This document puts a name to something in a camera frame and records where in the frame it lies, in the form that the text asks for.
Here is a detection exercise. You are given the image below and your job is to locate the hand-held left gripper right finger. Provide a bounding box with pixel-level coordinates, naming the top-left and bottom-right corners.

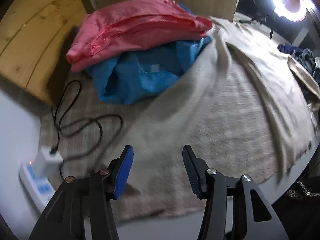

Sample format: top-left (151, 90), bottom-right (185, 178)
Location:
top-left (182, 145), bottom-right (289, 240)

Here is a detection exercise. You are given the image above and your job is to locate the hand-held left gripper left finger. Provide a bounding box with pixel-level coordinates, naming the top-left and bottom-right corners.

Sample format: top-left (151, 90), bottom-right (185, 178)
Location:
top-left (29, 145), bottom-right (134, 240)

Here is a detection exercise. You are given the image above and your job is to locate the cream knitted sweater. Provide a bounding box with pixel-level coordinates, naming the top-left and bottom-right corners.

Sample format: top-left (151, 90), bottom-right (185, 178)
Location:
top-left (110, 16), bottom-right (320, 223)

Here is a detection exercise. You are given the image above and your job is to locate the pile of dark blue clothes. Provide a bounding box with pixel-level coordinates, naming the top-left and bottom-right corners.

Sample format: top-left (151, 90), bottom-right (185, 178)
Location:
top-left (295, 49), bottom-right (317, 78)

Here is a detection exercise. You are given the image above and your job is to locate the white charger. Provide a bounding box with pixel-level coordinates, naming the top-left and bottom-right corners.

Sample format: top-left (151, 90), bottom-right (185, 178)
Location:
top-left (35, 146), bottom-right (63, 178)

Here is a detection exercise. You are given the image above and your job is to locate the white power strip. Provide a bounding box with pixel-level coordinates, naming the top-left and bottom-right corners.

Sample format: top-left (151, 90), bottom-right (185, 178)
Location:
top-left (19, 161), bottom-right (57, 205)

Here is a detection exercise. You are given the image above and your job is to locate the blue folded garment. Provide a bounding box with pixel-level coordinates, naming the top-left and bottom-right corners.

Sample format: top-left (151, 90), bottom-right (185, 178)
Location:
top-left (86, 4), bottom-right (213, 105)

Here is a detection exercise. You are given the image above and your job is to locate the pink folded garment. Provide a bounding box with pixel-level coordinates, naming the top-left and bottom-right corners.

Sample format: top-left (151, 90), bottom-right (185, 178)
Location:
top-left (66, 0), bottom-right (214, 72)

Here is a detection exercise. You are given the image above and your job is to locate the wooden headboard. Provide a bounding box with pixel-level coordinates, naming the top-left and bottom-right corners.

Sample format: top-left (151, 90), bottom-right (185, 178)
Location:
top-left (0, 0), bottom-right (88, 103)

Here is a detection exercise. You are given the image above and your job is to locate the black charger cable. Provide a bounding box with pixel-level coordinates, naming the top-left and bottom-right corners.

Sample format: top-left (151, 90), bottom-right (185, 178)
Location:
top-left (51, 79), bottom-right (123, 180)

